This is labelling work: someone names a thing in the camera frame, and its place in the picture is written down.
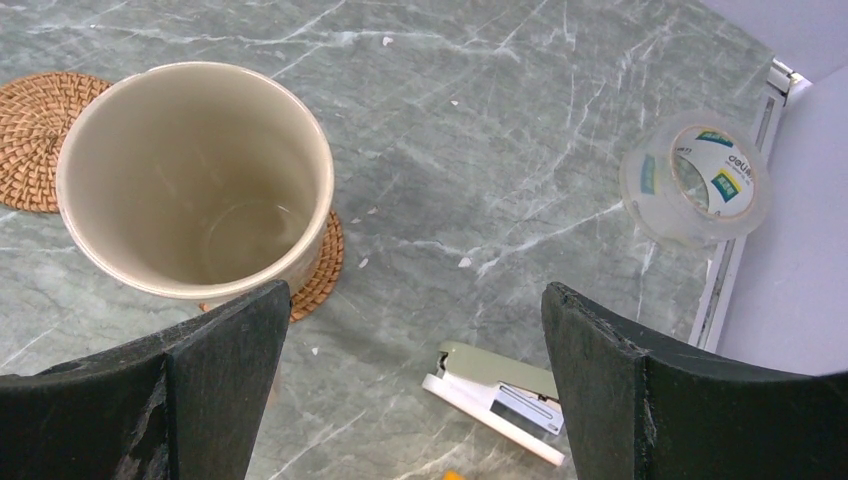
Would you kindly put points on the clear tape roll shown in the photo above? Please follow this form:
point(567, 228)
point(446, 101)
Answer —
point(694, 181)

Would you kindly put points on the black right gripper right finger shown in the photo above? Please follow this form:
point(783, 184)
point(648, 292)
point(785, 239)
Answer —
point(639, 404)

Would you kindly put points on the yellow orange object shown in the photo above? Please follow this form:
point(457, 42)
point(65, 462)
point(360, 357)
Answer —
point(452, 475)

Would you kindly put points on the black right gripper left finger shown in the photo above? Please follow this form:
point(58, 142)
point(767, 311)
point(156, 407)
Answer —
point(185, 402)

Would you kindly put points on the woven rattan coaster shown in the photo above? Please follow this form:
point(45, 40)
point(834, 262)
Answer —
point(323, 272)
point(37, 112)

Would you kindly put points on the cream seahorse mug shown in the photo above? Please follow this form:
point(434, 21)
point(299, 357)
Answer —
point(197, 181)

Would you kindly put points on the green white stapler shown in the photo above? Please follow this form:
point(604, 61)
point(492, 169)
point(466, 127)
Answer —
point(518, 400)

